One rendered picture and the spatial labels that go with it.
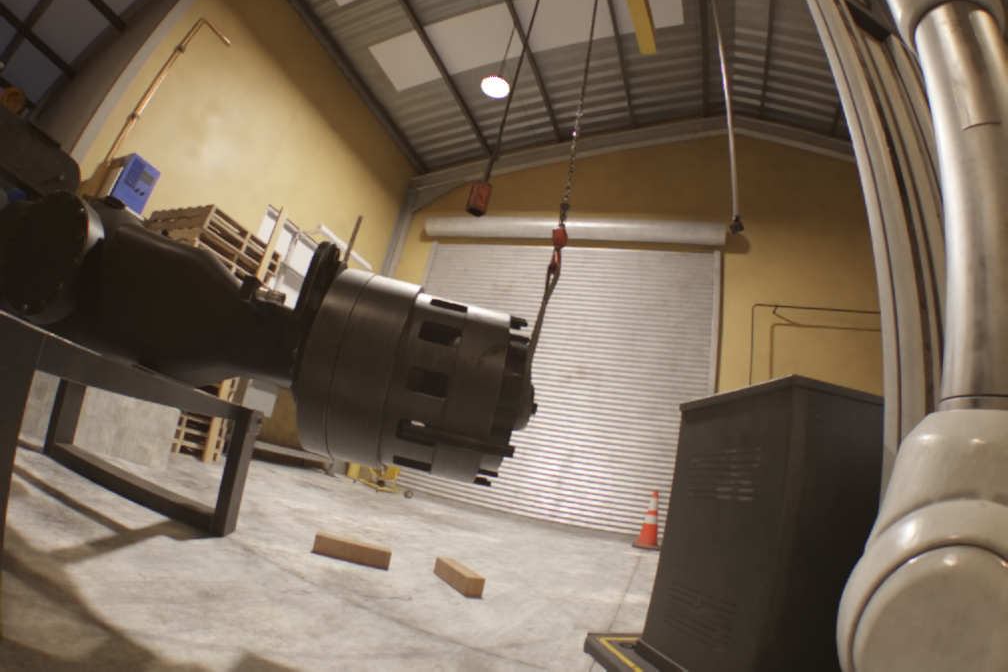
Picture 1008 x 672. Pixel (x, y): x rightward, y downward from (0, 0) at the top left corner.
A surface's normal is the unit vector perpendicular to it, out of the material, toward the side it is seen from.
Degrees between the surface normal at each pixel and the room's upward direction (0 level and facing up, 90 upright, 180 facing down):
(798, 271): 90
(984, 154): 89
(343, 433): 136
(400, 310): 61
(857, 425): 90
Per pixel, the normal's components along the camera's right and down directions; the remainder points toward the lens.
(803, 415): 0.19, -0.31
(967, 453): -0.84, -0.47
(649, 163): -0.31, -0.40
